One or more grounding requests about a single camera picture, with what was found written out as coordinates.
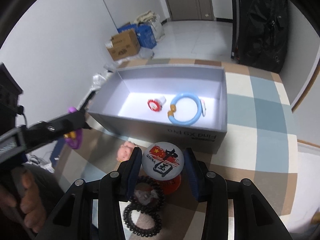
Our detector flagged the clear plastic wrapping pile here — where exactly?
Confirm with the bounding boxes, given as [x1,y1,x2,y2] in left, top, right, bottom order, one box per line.
[91,63,118,91]

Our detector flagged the red China round badge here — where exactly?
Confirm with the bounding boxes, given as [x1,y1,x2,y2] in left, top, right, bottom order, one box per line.
[158,174,182,195]

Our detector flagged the grey cardboard phone box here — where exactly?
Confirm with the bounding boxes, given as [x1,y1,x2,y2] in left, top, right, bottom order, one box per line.
[88,64,227,154]

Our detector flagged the black coil hair tie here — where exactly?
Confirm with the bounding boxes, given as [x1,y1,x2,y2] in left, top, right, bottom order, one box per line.
[123,203,163,235]

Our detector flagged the light blue plastic bracelet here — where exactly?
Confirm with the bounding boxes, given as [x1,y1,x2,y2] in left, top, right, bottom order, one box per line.
[166,93,203,126]

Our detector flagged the checkered table cloth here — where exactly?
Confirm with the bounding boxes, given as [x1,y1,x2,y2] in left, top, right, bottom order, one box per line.
[55,59,298,239]

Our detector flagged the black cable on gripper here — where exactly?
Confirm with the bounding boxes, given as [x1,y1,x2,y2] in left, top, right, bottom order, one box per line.
[15,105,28,127]

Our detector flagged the purple plastic bracelet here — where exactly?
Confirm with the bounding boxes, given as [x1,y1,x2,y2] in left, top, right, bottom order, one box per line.
[64,106,84,150]

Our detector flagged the red white small toy ring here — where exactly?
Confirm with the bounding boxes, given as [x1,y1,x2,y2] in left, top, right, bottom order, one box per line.
[146,96,167,113]

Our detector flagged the blue cardboard box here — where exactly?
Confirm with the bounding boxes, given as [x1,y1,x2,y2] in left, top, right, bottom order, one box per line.
[117,24,157,49]

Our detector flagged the white sack with cloth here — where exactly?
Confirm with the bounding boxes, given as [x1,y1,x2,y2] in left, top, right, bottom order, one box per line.
[133,10,165,42]

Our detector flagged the pink pig toy figure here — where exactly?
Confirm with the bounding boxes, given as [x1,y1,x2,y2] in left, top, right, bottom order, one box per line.
[117,141,136,162]

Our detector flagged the white China round badge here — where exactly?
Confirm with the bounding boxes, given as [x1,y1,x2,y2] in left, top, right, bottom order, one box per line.
[142,142,184,181]

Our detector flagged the brown cardboard box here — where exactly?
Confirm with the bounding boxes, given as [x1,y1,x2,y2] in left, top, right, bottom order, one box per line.
[106,29,140,61]

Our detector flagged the black hanging bag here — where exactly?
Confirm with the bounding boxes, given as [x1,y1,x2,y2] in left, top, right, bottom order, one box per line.
[238,0,289,73]

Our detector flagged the person's left hand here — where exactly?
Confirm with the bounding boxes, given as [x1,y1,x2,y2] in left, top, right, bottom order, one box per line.
[1,170,46,233]

